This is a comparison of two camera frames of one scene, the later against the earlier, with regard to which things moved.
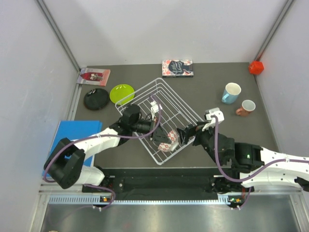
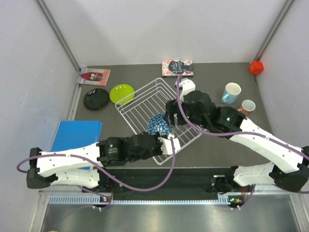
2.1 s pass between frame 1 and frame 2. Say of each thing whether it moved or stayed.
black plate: stayed
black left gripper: moved
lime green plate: stayed
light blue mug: stayed
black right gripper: moved
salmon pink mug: stayed
